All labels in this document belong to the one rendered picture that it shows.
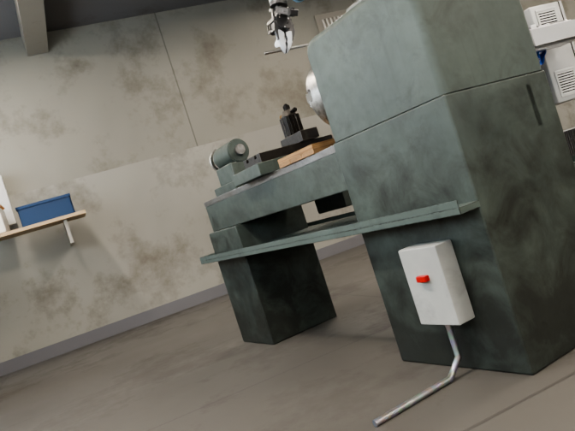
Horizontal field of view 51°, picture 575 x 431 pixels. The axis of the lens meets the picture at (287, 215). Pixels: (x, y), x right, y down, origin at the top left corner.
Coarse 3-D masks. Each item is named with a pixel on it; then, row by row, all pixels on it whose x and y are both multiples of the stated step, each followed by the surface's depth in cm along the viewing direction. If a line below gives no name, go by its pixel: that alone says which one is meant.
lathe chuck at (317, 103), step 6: (312, 72) 239; (312, 78) 237; (306, 84) 241; (312, 84) 237; (306, 90) 241; (312, 90) 237; (312, 96) 238; (318, 96) 235; (312, 102) 240; (318, 102) 237; (312, 108) 242; (318, 108) 239; (318, 114) 241; (324, 114) 239; (324, 120) 242
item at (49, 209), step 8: (48, 200) 530; (56, 200) 534; (64, 200) 536; (16, 208) 521; (24, 208) 523; (32, 208) 526; (40, 208) 528; (48, 208) 530; (56, 208) 533; (64, 208) 535; (72, 208) 537; (24, 216) 523; (32, 216) 525; (40, 216) 528; (48, 216) 530; (56, 216) 532; (24, 224) 523; (32, 224) 525
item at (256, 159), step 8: (328, 136) 299; (296, 144) 289; (304, 144) 292; (264, 152) 280; (272, 152) 282; (280, 152) 284; (288, 152) 287; (248, 160) 289; (256, 160) 283; (264, 160) 280
